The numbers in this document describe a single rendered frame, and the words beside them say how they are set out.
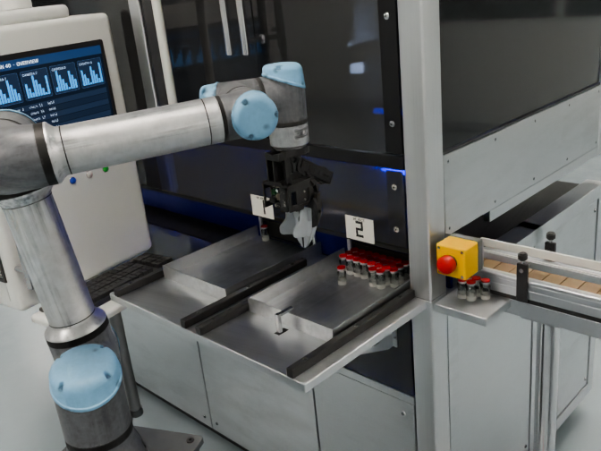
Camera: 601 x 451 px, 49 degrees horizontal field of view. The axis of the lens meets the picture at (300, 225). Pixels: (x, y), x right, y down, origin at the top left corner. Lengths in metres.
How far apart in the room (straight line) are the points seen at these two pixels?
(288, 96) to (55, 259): 0.50
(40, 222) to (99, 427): 0.36
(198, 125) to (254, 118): 0.09
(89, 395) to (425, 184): 0.77
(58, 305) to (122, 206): 0.92
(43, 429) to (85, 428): 1.77
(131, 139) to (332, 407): 1.14
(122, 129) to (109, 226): 1.09
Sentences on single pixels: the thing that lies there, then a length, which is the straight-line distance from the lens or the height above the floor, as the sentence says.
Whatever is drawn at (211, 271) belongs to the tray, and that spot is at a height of 0.88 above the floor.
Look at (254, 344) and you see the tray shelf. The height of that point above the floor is 0.88.
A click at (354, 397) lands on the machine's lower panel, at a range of 1.86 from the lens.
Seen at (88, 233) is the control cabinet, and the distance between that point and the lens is 2.08.
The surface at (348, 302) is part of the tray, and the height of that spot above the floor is 0.88.
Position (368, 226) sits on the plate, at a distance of 1.56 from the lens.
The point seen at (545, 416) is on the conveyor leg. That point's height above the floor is 0.58.
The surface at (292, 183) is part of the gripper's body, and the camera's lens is 1.25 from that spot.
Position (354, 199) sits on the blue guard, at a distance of 1.56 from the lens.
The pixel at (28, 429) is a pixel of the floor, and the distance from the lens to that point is 3.01.
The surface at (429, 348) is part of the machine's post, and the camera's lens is 1.60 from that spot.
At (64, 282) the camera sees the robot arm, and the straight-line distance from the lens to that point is 1.25.
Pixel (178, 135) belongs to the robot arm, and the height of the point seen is 1.38.
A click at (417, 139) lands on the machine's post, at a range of 1.41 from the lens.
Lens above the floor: 1.59
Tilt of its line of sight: 20 degrees down
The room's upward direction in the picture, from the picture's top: 6 degrees counter-clockwise
